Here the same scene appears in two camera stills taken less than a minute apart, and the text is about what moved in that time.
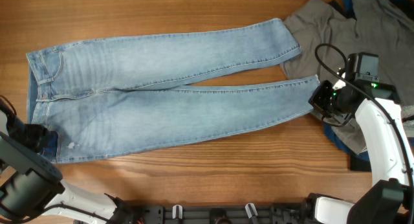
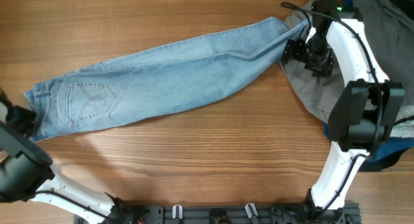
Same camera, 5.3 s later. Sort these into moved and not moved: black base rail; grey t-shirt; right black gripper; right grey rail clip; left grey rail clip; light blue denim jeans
Moved: light blue denim jeans; right black gripper
Not moved: grey t-shirt; right grey rail clip; left grey rail clip; black base rail
